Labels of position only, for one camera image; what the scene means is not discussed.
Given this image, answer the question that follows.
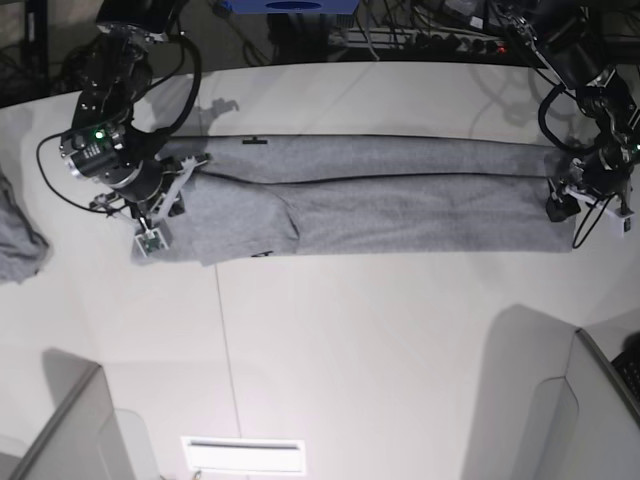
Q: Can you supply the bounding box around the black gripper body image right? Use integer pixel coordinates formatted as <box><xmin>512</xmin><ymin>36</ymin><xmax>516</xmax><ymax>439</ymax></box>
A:
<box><xmin>564</xmin><ymin>126</ymin><xmax>639</xmax><ymax>200</ymax></box>

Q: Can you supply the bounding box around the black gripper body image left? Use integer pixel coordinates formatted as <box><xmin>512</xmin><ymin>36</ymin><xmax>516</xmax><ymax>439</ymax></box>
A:
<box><xmin>60</xmin><ymin>124</ymin><xmax>172</xmax><ymax>203</ymax></box>

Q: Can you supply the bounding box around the grey T-shirt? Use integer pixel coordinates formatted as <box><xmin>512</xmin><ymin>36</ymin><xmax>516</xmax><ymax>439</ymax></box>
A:
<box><xmin>151</xmin><ymin>136</ymin><xmax>575</xmax><ymax>266</ymax></box>

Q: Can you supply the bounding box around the grey cloth at left edge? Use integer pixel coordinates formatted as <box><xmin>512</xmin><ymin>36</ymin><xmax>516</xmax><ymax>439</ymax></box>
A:
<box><xmin>1</xmin><ymin>172</ymin><xmax>49</xmax><ymax>284</ymax></box>

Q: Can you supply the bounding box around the black keyboard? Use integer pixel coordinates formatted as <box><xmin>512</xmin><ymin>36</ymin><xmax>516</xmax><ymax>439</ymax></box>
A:
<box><xmin>612</xmin><ymin>349</ymin><xmax>640</xmax><ymax>400</ymax></box>

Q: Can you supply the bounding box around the blue box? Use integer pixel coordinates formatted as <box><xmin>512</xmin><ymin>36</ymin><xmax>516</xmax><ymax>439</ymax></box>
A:
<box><xmin>222</xmin><ymin>0</ymin><xmax>360</xmax><ymax>15</ymax></box>

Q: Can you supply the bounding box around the grey right partition panel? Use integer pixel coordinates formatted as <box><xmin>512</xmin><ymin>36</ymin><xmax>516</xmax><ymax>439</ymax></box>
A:
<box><xmin>513</xmin><ymin>329</ymin><xmax>639</xmax><ymax>479</ymax></box>

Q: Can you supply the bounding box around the grey partition panel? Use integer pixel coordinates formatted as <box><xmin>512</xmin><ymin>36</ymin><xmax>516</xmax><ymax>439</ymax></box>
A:
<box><xmin>8</xmin><ymin>362</ymin><xmax>136</xmax><ymax>479</ymax></box>
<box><xmin>513</xmin><ymin>329</ymin><xmax>639</xmax><ymax>479</ymax></box>

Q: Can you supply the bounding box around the white power strip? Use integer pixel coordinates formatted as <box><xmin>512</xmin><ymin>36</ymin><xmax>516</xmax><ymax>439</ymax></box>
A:
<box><xmin>328</xmin><ymin>27</ymin><xmax>507</xmax><ymax>55</ymax></box>

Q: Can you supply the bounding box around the grey left partition panel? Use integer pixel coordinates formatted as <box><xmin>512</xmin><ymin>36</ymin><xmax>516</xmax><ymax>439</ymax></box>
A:
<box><xmin>8</xmin><ymin>362</ymin><xmax>136</xmax><ymax>479</ymax></box>

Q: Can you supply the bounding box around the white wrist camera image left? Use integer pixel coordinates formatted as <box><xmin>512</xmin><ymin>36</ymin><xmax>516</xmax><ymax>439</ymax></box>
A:
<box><xmin>88</xmin><ymin>152</ymin><xmax>211</xmax><ymax>259</ymax></box>

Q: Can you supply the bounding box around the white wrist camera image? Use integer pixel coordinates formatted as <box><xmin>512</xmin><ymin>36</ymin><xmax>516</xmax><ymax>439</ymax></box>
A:
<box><xmin>547</xmin><ymin>159</ymin><xmax>635</xmax><ymax>238</ymax></box>
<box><xmin>88</xmin><ymin>152</ymin><xmax>211</xmax><ymax>259</ymax></box>

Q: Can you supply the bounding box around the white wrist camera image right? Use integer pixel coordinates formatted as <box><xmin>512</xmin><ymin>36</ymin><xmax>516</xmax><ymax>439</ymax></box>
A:
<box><xmin>547</xmin><ymin>159</ymin><xmax>635</xmax><ymax>238</ymax></box>

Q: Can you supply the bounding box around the black cable image left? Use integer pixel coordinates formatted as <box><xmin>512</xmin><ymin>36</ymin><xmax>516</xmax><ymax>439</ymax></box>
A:
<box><xmin>35</xmin><ymin>29</ymin><xmax>204</xmax><ymax>211</ymax></box>

